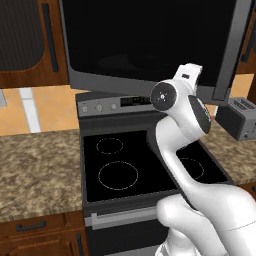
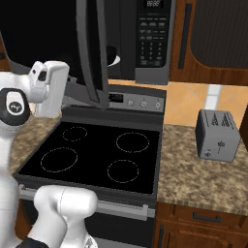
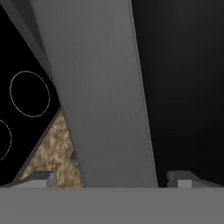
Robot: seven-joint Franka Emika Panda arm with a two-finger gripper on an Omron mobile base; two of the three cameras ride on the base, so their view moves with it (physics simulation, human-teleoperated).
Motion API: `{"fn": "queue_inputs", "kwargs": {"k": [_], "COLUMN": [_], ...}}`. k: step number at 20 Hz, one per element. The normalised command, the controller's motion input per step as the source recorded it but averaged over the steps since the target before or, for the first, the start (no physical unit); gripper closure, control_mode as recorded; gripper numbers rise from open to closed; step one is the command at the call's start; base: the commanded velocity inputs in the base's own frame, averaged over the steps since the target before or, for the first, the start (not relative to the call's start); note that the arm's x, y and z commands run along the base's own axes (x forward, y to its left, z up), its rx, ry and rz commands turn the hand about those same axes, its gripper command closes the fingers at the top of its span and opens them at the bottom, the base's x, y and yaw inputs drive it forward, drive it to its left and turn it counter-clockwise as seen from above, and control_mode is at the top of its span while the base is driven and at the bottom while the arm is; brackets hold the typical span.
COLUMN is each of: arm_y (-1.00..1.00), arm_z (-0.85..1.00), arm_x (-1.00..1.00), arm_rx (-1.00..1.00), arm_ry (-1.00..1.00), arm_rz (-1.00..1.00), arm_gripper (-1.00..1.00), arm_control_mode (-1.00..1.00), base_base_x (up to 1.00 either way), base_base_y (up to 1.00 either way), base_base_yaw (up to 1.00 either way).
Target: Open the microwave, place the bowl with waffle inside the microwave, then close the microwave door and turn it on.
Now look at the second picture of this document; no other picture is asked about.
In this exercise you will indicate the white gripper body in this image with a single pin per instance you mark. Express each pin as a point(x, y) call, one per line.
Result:
point(55, 87)

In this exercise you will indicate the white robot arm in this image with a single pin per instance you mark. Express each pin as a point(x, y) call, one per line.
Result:
point(13, 180)

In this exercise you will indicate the dark grey microwave door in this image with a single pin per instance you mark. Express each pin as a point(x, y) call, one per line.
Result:
point(93, 48)

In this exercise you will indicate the white bowl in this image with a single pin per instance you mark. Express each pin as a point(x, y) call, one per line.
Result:
point(113, 60)

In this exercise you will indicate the black microwave oven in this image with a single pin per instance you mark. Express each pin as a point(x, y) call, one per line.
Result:
point(151, 38)

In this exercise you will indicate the brown wooden base cupboard door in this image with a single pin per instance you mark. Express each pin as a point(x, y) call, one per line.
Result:
point(200, 237)

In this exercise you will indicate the black hob with oven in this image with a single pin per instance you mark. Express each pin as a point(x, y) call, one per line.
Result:
point(97, 151)

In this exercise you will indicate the silver hob knob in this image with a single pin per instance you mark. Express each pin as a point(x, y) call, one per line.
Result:
point(158, 104)
point(143, 104)
point(130, 103)

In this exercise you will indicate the grey toaster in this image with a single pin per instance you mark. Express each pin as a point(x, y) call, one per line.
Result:
point(218, 137)

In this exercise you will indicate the brown wooden drawer front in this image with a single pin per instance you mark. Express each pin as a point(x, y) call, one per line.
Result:
point(232, 218)

